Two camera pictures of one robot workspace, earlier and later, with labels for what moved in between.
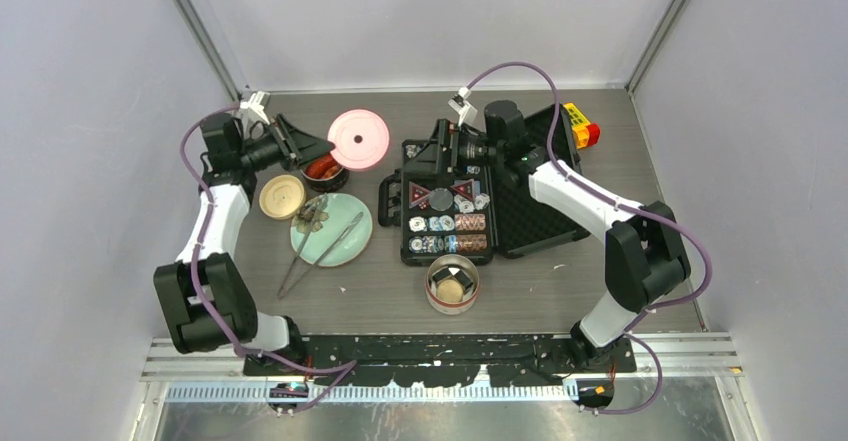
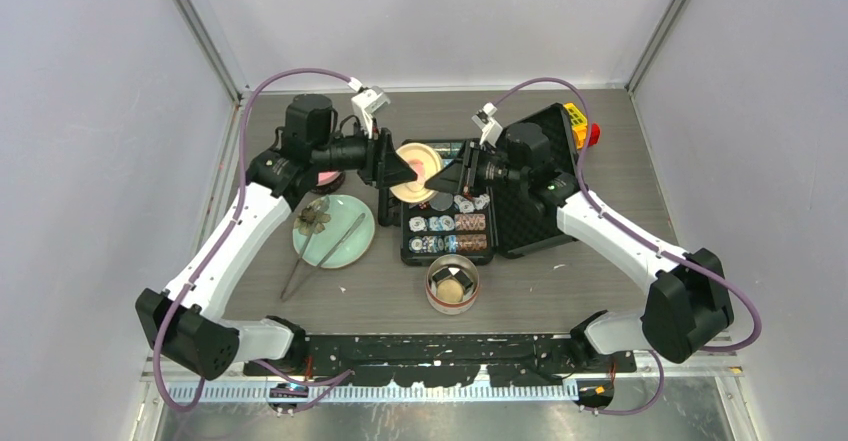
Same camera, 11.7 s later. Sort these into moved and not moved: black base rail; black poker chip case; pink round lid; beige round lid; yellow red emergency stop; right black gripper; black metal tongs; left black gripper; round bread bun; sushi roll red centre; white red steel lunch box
Moved: left black gripper; beige round lid; right black gripper; pink round lid
Not moved: black metal tongs; sushi roll red centre; black base rail; yellow red emergency stop; round bread bun; white red steel lunch box; black poker chip case
